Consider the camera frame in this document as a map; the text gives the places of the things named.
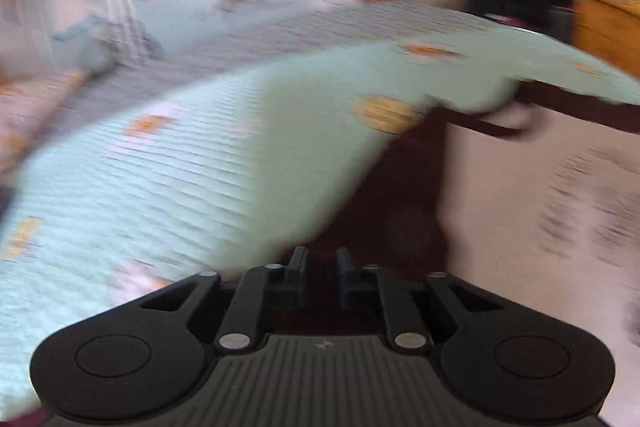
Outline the maroon and grey sweatshirt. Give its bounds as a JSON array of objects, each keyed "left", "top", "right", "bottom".
[{"left": 308, "top": 81, "right": 639, "bottom": 426}]

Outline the mint quilted bee bedspread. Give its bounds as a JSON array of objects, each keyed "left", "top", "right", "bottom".
[{"left": 1, "top": 3, "right": 639, "bottom": 419}]

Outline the floral pillow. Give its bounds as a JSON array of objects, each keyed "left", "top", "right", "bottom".
[{"left": 1, "top": 69, "right": 88, "bottom": 176}]

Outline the yellow wooden cabinet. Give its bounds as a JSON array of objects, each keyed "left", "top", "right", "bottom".
[{"left": 573, "top": 0, "right": 639, "bottom": 79}]

